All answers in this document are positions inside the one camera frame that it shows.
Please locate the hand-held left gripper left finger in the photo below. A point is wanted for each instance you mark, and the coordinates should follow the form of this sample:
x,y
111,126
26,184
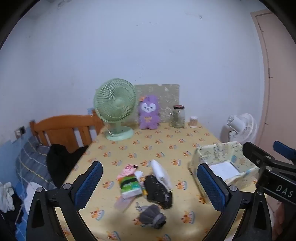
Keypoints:
x,y
89,185

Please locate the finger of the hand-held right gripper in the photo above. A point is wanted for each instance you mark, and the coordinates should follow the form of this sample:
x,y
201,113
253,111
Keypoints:
x,y
254,151
283,149

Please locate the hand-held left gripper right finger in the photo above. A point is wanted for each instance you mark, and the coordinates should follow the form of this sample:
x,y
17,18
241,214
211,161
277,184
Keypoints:
x,y
210,190

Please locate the yellow fabric storage box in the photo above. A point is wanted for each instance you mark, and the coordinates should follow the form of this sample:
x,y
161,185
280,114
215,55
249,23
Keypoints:
x,y
215,155

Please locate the clear plastic bag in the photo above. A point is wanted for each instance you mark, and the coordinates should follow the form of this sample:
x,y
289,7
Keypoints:
x,y
122,204

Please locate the cartoon printed tissue pack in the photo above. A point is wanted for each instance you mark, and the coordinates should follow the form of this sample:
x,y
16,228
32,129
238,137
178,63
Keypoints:
x,y
129,185

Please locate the white flat packet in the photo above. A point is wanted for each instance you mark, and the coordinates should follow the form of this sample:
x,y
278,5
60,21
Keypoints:
x,y
224,170

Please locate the white standing fan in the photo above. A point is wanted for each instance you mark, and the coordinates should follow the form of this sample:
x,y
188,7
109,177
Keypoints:
x,y
245,125

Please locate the black cloth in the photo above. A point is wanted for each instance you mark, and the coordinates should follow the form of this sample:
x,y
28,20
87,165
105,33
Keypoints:
x,y
62,162

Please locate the pink packet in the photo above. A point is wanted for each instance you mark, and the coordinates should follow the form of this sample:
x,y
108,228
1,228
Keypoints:
x,y
127,170

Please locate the white folded towel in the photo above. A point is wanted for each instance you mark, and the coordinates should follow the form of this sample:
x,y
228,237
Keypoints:
x,y
160,172

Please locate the black fabric bundle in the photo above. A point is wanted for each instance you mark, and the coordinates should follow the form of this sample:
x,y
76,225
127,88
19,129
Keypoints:
x,y
157,192

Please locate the pink door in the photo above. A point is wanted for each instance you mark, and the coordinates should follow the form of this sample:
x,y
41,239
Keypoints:
x,y
277,92

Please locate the white bed fabric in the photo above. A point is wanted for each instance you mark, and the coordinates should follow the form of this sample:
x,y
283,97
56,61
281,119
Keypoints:
x,y
31,192

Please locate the blue plaid pillow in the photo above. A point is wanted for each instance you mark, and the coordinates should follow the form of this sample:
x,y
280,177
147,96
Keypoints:
x,y
30,160

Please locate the grey socks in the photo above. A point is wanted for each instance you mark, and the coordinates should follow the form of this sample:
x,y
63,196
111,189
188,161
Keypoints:
x,y
150,215

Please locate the wooden bed headboard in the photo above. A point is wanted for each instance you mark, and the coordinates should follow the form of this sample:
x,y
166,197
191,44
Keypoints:
x,y
62,125

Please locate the yellow printed tablecloth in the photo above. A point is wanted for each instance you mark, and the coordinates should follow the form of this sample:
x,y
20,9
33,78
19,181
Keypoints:
x,y
161,143

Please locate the cotton swab container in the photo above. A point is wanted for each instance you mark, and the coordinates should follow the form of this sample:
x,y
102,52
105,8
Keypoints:
x,y
193,122

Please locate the glass jar with black lid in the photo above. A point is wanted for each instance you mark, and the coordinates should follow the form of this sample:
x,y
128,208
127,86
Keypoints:
x,y
178,118

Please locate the white crumpled cloth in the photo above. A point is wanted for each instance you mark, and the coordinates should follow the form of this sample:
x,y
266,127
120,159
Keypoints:
x,y
7,197

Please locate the green desk fan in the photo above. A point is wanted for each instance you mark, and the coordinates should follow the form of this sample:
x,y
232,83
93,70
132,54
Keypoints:
x,y
115,102

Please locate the purple plush toy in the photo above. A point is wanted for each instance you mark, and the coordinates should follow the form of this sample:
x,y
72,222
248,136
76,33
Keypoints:
x,y
148,120

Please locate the beige patterned board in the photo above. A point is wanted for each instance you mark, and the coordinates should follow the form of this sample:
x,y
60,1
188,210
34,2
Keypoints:
x,y
168,99

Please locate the wall socket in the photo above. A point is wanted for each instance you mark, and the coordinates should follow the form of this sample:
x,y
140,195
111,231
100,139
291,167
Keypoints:
x,y
19,132

